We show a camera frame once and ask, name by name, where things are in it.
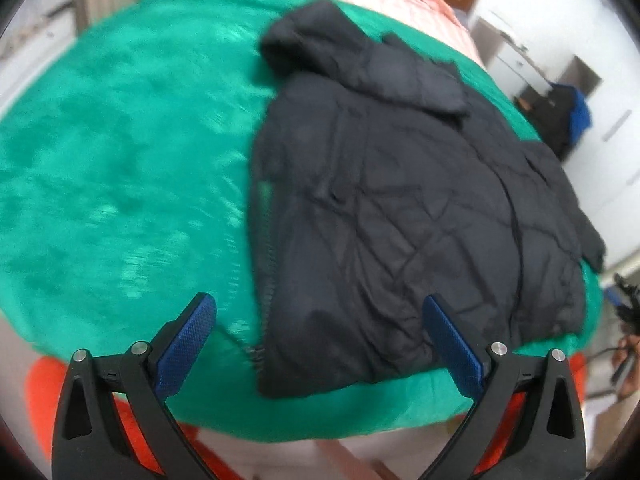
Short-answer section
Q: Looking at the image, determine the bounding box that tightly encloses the green bed blanket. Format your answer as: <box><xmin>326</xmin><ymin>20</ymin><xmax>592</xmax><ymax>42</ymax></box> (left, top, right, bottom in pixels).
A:
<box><xmin>1</xmin><ymin>0</ymin><xmax>602</xmax><ymax>442</ymax></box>

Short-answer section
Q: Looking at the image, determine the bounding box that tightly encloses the orange red quilt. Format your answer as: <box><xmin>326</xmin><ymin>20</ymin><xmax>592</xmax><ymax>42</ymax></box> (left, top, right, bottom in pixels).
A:
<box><xmin>34</xmin><ymin>341</ymin><xmax>586</xmax><ymax>479</ymax></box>

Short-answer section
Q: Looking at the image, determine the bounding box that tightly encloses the dark jacket on chair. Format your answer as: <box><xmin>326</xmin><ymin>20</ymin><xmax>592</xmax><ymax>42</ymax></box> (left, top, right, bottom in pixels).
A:
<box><xmin>514</xmin><ymin>84</ymin><xmax>592</xmax><ymax>162</ymax></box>

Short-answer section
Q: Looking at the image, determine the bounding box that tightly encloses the person's right hand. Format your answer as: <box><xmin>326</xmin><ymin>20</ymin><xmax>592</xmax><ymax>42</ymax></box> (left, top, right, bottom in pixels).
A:
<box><xmin>612</xmin><ymin>335</ymin><xmax>639</xmax><ymax>400</ymax></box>

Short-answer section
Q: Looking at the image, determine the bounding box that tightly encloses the black puffer jacket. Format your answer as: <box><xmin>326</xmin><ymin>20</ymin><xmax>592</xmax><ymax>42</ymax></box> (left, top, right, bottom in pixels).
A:
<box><xmin>250</xmin><ymin>0</ymin><xmax>604</xmax><ymax>398</ymax></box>

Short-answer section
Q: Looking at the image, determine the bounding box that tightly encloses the white bedside cabinet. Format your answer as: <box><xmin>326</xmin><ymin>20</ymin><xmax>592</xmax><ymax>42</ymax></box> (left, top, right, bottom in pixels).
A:
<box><xmin>471</xmin><ymin>18</ymin><xmax>552</xmax><ymax>100</ymax></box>

